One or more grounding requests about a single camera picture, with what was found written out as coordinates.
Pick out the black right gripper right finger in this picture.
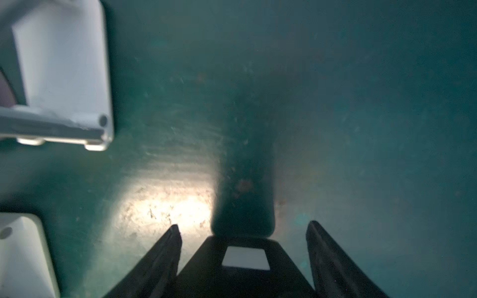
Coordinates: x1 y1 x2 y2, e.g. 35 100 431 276
306 221 388 298

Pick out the white phone stand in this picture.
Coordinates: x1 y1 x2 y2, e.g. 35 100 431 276
1 1 114 151

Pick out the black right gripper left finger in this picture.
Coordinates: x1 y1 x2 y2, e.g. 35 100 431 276
105 224 182 298

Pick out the black phone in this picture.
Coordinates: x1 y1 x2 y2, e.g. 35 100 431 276
164 236 317 298

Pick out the white stand back right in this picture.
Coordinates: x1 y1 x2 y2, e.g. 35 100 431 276
1 212 60 298

